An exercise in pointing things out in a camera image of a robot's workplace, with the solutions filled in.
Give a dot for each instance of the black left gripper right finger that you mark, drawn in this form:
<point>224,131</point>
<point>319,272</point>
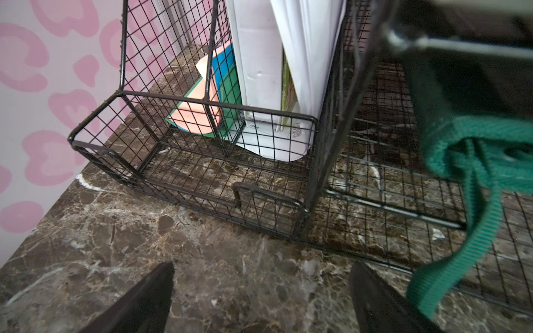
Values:
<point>380,308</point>

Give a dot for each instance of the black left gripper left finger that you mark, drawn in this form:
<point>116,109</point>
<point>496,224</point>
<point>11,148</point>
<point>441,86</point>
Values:
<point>144,308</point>

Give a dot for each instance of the colourful picture book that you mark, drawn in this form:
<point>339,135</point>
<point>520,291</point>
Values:
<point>218,83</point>

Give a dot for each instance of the green fabric bag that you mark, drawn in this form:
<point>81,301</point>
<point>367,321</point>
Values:
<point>469,71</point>

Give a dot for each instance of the black wire mesh rack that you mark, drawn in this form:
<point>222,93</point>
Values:
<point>361,191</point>

